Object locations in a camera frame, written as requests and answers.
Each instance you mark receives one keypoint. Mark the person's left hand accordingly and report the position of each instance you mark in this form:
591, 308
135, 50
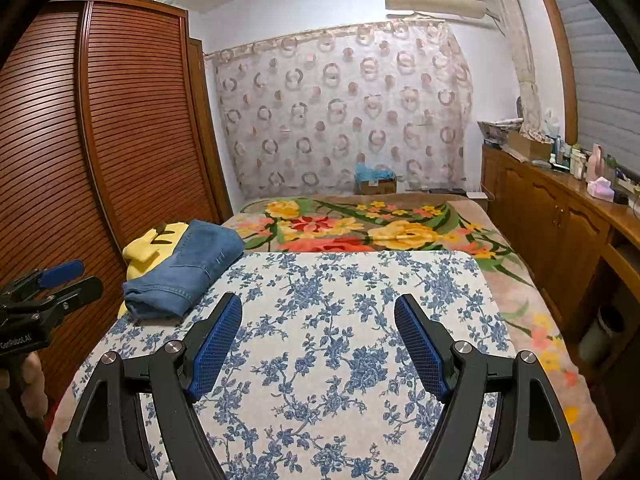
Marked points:
34, 380

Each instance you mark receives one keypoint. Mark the blue plastic bag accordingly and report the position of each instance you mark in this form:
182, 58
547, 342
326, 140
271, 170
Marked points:
372, 171

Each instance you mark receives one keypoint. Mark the wooden window frame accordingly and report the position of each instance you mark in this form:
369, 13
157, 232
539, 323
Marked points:
562, 60

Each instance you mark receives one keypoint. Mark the white bottle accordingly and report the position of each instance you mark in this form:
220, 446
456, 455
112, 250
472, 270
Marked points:
578, 164

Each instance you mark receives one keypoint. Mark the wooden louvered wardrobe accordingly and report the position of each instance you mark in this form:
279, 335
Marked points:
140, 110

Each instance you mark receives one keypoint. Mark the open cardboard box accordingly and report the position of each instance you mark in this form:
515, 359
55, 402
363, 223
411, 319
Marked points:
530, 146

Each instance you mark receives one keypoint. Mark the pink bottle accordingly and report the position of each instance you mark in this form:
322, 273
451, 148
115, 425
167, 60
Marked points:
596, 162

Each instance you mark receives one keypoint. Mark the circle print sheer curtain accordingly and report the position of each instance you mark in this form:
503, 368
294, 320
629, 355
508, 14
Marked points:
340, 110

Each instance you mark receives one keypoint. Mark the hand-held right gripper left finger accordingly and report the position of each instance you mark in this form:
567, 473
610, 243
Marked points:
217, 345

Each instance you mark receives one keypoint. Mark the blue floral white sheet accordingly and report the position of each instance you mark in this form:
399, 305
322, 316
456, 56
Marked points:
325, 310

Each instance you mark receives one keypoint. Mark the wooden sideboard cabinet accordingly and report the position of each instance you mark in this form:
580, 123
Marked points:
540, 210

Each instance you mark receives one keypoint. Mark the yellow plush toy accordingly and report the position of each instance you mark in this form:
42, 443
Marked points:
145, 252

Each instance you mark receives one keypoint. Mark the small black object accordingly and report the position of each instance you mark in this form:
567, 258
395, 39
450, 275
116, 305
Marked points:
621, 199

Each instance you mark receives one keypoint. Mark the cream lace window curtain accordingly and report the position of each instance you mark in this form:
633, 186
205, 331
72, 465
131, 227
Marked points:
520, 60

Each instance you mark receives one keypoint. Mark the pink tissue pack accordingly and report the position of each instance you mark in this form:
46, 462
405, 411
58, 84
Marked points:
601, 190

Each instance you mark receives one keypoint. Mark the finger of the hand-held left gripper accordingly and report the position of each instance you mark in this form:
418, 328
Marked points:
75, 292
62, 272

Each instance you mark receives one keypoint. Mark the stack of papers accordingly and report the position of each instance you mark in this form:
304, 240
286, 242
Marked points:
500, 131

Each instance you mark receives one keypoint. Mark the white power strip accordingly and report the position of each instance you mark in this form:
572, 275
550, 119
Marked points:
477, 195

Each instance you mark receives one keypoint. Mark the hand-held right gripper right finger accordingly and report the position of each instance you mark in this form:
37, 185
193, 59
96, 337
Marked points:
420, 345

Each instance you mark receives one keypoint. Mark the blue denim pants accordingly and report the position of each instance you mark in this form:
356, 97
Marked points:
190, 260

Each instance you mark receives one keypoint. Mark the white cylindrical bin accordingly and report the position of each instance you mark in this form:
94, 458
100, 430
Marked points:
602, 335

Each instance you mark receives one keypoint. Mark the beige flowered blanket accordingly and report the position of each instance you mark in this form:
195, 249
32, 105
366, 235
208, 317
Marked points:
350, 230

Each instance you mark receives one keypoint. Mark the small cardboard box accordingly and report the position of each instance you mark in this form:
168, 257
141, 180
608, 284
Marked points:
377, 187

